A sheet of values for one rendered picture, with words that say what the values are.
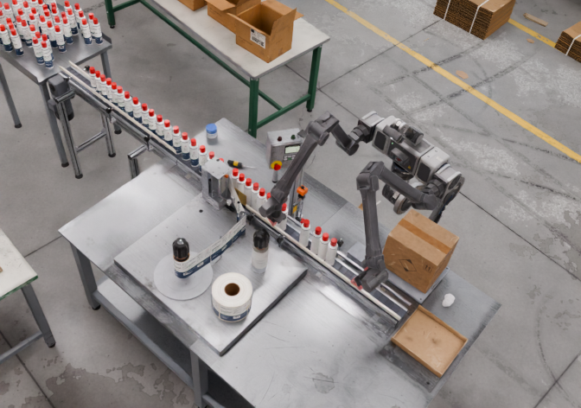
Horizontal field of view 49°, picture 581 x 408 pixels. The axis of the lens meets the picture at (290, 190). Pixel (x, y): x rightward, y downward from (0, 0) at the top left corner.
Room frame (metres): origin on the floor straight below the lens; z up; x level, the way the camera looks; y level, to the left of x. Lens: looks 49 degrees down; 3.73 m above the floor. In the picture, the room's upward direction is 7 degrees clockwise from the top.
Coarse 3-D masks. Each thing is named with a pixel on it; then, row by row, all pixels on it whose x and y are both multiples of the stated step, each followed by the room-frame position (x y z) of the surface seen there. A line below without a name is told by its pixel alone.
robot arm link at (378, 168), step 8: (368, 168) 1.99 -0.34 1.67; (376, 168) 1.98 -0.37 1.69; (384, 168) 2.01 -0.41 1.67; (360, 176) 1.95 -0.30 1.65; (368, 176) 1.93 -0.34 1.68; (384, 176) 1.98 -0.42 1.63; (392, 176) 2.01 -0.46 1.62; (360, 184) 1.94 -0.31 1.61; (368, 184) 1.91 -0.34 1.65; (392, 184) 1.99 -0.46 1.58; (400, 184) 2.01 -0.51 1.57; (408, 184) 2.03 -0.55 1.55; (400, 192) 2.00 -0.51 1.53; (408, 192) 2.00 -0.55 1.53; (416, 192) 2.02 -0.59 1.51; (408, 200) 2.04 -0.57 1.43; (416, 200) 2.00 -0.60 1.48; (424, 200) 1.99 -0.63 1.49; (432, 200) 2.02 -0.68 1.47; (416, 208) 2.02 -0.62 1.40; (432, 208) 1.99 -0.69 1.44
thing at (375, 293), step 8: (192, 168) 2.59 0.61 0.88; (256, 216) 2.27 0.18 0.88; (288, 232) 2.18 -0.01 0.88; (296, 232) 2.19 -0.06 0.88; (288, 240) 2.13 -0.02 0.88; (320, 264) 1.99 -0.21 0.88; (336, 264) 2.00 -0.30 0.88; (344, 272) 1.95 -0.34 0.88; (352, 272) 1.96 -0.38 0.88; (344, 280) 1.90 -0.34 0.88; (360, 280) 1.91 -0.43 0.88; (352, 288) 1.86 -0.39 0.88; (376, 296) 1.82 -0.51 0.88; (384, 296) 1.83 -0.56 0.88; (376, 304) 1.78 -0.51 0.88; (384, 304) 1.78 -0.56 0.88; (392, 304) 1.79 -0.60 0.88; (400, 312) 1.75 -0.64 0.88
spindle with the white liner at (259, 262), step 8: (256, 232) 1.93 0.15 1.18; (264, 232) 1.94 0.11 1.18; (256, 240) 1.90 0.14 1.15; (264, 240) 1.90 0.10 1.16; (256, 248) 1.91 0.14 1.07; (264, 248) 1.91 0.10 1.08; (256, 256) 1.89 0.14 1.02; (264, 256) 1.90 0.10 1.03; (256, 264) 1.89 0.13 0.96; (264, 264) 1.90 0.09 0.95
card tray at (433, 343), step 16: (416, 320) 1.74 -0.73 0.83; (432, 320) 1.75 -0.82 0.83; (400, 336) 1.63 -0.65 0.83; (416, 336) 1.64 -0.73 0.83; (432, 336) 1.65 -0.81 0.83; (448, 336) 1.66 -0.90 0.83; (464, 336) 1.65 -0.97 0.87; (416, 352) 1.55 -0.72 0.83; (432, 352) 1.56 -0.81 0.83; (448, 352) 1.57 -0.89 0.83; (432, 368) 1.46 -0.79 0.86
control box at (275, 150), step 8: (272, 136) 2.33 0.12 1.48; (280, 136) 2.33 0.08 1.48; (288, 136) 2.34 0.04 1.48; (296, 136) 2.35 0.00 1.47; (272, 144) 2.27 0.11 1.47; (280, 144) 2.28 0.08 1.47; (288, 144) 2.29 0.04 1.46; (272, 152) 2.26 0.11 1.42; (280, 152) 2.28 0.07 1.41; (296, 152) 2.31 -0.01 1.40; (272, 160) 2.27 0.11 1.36; (280, 160) 2.28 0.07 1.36; (288, 160) 2.29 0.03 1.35; (272, 168) 2.27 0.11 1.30
